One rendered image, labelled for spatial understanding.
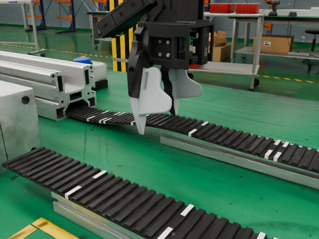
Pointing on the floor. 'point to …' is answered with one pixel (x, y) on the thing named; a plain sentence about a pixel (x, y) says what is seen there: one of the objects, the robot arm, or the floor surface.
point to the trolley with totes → (243, 11)
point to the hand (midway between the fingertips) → (155, 117)
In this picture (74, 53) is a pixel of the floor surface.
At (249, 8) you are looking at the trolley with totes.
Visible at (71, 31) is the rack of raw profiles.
